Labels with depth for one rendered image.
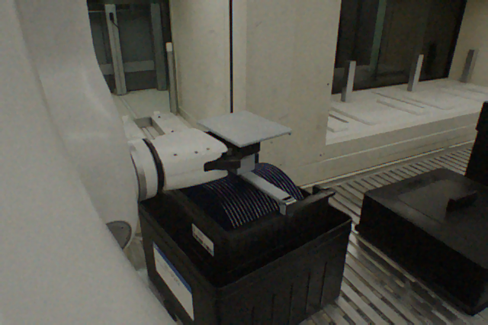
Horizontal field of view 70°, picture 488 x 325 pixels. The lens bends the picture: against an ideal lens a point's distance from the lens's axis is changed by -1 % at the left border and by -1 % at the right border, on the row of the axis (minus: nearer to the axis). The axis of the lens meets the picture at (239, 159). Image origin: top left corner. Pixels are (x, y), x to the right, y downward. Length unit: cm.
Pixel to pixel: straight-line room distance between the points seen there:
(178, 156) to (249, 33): 39
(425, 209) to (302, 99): 39
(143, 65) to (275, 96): 94
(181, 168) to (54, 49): 20
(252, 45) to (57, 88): 50
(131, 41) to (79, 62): 130
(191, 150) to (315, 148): 61
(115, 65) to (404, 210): 124
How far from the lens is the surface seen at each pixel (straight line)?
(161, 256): 63
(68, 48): 37
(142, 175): 45
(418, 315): 75
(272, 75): 82
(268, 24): 80
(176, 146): 49
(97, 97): 36
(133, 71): 167
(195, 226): 55
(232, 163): 48
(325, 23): 95
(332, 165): 111
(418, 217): 81
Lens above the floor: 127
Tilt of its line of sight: 25 degrees down
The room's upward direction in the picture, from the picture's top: straight up
